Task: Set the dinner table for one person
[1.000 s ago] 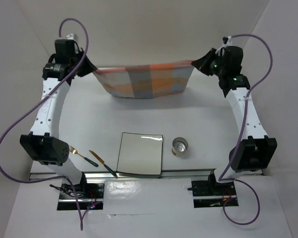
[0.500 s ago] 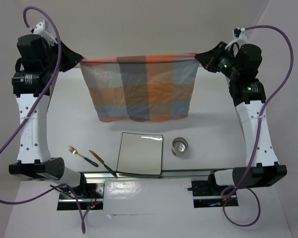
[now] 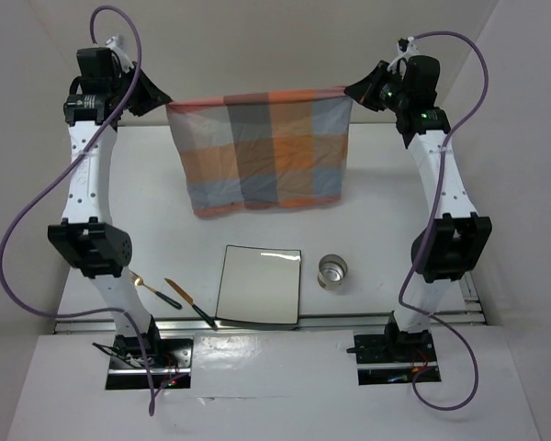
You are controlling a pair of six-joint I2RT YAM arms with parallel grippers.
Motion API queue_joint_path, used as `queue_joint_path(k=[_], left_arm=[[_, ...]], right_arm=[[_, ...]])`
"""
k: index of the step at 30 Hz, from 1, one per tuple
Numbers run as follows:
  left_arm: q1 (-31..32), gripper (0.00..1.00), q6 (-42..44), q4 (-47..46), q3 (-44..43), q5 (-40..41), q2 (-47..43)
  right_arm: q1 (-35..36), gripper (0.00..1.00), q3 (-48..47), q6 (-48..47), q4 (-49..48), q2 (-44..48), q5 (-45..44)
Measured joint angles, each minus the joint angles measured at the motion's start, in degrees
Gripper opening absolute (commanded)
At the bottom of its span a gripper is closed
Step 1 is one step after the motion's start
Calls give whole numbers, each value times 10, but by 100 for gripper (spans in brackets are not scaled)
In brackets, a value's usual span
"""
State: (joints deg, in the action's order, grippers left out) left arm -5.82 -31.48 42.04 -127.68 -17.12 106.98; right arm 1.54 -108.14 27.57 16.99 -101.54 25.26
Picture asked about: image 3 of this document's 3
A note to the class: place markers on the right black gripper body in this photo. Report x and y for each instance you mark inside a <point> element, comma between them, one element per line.
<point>388,92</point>

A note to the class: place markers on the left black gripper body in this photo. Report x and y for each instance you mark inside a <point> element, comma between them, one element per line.
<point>139,100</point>

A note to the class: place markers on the checkered orange blue cloth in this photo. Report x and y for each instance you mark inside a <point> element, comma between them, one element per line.
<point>272,150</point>

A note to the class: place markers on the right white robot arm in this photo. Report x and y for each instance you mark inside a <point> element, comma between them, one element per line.
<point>455,235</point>

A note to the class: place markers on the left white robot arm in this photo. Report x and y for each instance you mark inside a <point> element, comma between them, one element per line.
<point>86,237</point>

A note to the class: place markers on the metal cup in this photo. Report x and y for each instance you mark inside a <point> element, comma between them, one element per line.
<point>332,270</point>

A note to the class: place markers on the square white plate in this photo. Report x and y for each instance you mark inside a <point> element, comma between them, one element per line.
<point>259,286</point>

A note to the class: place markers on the gold fork green handle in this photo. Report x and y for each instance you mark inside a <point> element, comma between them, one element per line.
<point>139,282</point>

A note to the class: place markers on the gold knife green handle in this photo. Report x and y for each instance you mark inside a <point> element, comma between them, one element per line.
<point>187,298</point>

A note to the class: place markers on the aluminium rail right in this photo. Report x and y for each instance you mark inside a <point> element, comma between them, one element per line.
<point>469,293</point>

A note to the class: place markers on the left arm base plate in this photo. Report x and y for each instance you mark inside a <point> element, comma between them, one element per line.
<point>171,368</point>

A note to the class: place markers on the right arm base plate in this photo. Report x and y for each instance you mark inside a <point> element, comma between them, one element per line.
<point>380,361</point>

